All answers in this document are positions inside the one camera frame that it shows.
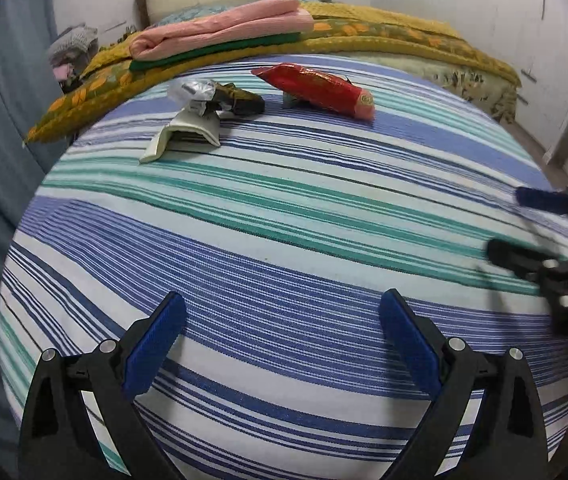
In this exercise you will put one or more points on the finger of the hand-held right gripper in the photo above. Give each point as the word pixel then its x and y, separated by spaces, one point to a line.
pixel 546 200
pixel 519 257

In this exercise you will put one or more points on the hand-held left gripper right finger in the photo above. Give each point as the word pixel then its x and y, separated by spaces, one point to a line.
pixel 409 345

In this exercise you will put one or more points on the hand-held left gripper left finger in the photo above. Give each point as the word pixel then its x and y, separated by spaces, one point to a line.
pixel 154 345

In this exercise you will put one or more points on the floral bed sheet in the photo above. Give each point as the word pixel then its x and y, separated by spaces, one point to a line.
pixel 464 80

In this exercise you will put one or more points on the blue and green striped sheet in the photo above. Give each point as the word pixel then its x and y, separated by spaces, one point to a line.
pixel 264 240

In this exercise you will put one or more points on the white wardrobe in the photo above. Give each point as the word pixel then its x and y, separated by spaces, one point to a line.
pixel 539 35

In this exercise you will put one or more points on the cream wrapper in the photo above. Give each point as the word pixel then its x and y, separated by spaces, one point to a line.
pixel 189 130

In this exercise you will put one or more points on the yellow floral blanket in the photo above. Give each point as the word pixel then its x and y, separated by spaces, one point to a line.
pixel 389 22

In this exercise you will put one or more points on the red snack packet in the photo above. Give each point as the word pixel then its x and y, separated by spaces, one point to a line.
pixel 314 87

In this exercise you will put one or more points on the dark olive wrapper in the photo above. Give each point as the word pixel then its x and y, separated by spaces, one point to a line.
pixel 241 100

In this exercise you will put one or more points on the grey-blue curtain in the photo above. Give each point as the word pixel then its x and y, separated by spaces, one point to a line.
pixel 9 110

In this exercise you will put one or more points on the folded green cloth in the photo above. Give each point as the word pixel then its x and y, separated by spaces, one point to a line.
pixel 244 45

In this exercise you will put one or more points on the pile of clothes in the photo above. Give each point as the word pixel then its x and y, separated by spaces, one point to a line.
pixel 71 40

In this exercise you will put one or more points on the folded pink cloth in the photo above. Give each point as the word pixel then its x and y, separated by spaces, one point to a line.
pixel 214 27

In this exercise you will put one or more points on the teal patterned pillow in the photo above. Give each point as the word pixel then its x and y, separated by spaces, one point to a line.
pixel 184 15

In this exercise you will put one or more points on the dark wooden headboard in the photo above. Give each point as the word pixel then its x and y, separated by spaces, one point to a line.
pixel 141 7

